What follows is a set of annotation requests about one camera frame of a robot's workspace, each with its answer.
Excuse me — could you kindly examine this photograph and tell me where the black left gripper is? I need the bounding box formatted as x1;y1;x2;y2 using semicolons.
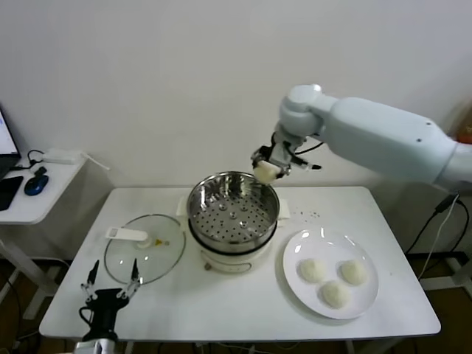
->
80;257;142;340

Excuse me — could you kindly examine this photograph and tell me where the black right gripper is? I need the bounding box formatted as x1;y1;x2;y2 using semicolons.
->
251;142;298;178

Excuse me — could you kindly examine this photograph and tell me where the white steamed baozi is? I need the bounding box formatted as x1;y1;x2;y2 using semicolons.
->
318;280;351;309
338;260;370;286
254;161;280;184
297;257;327;284

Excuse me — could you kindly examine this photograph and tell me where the stainless steel steamer basket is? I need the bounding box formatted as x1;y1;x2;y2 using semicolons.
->
186;170;280;248

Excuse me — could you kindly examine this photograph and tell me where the glass pot lid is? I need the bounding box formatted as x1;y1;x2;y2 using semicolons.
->
104;215;187;286

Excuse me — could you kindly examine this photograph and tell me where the white round plate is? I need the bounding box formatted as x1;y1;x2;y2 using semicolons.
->
282;229;380;320

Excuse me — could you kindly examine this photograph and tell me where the white side desk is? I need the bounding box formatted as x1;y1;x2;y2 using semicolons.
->
0;150;91;322

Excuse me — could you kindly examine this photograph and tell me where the white electric cooker base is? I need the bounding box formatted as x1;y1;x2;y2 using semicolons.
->
176;196;292;276

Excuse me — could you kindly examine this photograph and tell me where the blue computer mouse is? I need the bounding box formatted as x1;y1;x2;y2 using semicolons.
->
24;175;50;196

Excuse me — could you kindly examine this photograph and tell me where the white rectangular box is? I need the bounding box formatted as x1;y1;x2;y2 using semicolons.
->
43;149;81;166

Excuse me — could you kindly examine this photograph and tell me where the black phone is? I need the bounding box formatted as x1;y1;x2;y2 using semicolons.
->
0;176;25;212

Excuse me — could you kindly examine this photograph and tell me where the black laptop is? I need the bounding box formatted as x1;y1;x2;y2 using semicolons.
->
0;104;22;182

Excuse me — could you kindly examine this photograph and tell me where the orange object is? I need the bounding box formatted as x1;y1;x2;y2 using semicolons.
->
456;119;472;144

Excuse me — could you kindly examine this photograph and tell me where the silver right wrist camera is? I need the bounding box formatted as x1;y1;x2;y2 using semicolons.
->
291;154;322;172

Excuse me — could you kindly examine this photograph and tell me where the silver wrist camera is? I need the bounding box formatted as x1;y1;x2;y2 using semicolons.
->
73;338;119;354
291;154;322;172

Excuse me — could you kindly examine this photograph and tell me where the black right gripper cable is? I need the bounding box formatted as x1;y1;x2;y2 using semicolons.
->
294;138;325;154

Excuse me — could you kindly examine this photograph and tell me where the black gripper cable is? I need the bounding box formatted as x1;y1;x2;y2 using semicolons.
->
79;305;97;327
294;138;325;154

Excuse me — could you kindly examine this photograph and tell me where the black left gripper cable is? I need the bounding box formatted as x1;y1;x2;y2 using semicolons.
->
79;305;97;327

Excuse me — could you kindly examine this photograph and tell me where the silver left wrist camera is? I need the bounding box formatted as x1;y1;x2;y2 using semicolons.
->
73;338;119;354

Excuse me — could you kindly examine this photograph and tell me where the thin white cable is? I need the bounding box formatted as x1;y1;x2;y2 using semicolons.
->
79;151;111;172

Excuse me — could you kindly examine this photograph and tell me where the black cable with plug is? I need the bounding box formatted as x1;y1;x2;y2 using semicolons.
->
14;150;49;177

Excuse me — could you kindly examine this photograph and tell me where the black cable with adapter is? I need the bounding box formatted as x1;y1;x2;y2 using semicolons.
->
405;190;464;256

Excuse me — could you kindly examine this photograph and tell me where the white hanging cable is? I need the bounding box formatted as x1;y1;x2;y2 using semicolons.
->
419;198;466;283

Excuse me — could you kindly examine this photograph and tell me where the thin black hanging cable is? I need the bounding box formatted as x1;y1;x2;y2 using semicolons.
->
444;201;468;259

